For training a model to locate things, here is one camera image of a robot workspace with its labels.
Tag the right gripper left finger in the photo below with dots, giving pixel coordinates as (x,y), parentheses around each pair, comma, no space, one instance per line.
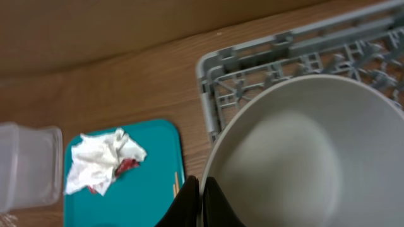
(184,209)

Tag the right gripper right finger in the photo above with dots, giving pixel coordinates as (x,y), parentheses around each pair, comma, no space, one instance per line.
(217,211)

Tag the wooden chopstick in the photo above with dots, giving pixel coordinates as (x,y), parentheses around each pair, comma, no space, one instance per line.
(174,190)
(176,183)

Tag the grey bowl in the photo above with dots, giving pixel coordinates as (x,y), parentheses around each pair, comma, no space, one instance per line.
(313,151)

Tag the grey dishwasher rack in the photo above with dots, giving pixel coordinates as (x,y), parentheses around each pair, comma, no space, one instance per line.
(365,45)

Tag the teal serving tray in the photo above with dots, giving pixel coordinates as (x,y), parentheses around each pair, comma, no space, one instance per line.
(142,195)

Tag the red wrapper scrap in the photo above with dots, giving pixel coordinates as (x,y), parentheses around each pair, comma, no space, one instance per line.
(125,165)

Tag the crumpled white napkin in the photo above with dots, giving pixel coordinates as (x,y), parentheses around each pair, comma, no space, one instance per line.
(95,158)

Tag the clear plastic storage bin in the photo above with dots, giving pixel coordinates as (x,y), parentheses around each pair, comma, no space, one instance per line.
(31,166)

